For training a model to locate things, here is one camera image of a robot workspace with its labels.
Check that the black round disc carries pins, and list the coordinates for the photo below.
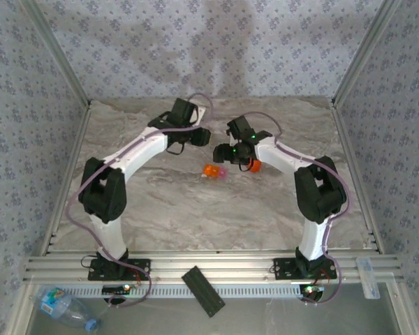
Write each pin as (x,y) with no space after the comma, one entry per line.
(314,297)
(117,300)

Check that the orange pink pill organizer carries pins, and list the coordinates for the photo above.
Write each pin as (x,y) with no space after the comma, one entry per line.
(212,171)

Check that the black ridged bar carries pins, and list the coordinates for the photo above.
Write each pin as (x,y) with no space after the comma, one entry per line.
(202,291)

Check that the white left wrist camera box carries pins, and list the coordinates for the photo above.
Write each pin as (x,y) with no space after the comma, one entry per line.
(202,111)

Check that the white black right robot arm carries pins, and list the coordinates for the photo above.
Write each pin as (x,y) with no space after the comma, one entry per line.
(286,157)

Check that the clear plastic package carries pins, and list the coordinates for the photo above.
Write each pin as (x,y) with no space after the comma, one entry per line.
(368,279)

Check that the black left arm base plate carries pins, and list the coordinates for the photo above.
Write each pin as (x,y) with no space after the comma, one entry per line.
(132,268)

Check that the aluminium side rail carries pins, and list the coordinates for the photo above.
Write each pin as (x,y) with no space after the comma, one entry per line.
(345,136)
(79,136)

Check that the clear plastic water bottle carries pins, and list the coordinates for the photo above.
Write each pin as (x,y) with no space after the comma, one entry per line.
(56,307)

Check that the aluminium slotted base rail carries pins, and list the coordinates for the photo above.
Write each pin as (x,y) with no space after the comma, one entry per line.
(230,265)

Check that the small circuit board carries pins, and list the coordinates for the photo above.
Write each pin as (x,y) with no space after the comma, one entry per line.
(316,289)
(113,289)

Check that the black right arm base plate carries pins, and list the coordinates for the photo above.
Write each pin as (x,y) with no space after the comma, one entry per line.
(286,270)

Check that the aluminium frame post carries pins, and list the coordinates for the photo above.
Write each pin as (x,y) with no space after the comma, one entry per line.
(362,52)
(60,52)

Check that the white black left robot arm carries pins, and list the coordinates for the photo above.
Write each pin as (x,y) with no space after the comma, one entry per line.
(136,153)

